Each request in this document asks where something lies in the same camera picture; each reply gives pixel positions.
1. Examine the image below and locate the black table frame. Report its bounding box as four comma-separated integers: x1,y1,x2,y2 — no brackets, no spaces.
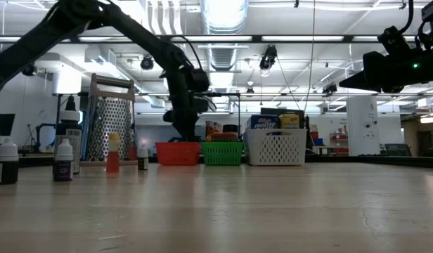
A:
0,154,433,169

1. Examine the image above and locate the red bottle yellow cap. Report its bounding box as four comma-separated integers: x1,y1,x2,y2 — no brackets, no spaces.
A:
105,132,121,174

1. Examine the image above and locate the silver ceiling air duct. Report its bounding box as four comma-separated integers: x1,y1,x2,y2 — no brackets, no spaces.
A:
201,0,250,71

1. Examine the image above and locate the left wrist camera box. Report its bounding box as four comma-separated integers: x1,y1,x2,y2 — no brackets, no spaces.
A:
192,67,211,94

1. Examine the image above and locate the small dark dropper bottle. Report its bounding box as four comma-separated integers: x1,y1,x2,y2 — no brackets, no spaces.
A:
0,136,20,186
137,144,150,171

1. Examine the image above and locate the white plastic basket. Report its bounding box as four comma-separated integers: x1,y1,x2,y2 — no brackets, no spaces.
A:
243,128,308,167

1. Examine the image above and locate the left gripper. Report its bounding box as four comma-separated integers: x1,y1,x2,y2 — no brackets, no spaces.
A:
162,73,217,143

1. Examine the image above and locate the green plastic basket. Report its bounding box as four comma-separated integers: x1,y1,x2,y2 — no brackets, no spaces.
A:
201,141,245,167

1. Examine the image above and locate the black ceiling spotlight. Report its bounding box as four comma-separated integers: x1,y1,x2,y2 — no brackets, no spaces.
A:
140,54,155,71
20,63,37,77
321,83,339,96
259,44,278,70

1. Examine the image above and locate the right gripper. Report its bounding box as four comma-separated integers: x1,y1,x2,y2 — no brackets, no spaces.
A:
338,51,411,94

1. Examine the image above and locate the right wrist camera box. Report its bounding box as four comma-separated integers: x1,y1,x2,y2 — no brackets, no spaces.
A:
377,25,411,54

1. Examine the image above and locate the dark office chair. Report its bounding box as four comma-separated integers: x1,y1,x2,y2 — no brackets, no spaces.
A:
384,143,413,157

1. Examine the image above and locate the white round column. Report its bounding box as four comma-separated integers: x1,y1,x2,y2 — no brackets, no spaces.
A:
345,95,380,157

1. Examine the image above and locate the small purple-label dropper bottle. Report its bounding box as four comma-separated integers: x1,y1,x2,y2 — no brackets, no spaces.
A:
53,138,75,183

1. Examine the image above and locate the metal box grater pink handle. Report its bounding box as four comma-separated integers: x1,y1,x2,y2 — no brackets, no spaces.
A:
81,72,138,167

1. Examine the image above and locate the red plastic basket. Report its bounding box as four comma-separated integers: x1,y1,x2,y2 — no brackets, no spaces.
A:
155,141,202,167

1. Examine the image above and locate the tall bottle black nozzle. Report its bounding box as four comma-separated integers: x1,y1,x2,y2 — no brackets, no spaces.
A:
53,95,83,176

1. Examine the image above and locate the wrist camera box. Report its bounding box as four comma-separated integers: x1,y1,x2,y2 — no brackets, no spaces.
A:
377,25,411,54
192,67,211,94

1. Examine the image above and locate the black monitor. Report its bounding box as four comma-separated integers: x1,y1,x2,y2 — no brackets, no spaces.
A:
0,113,16,143

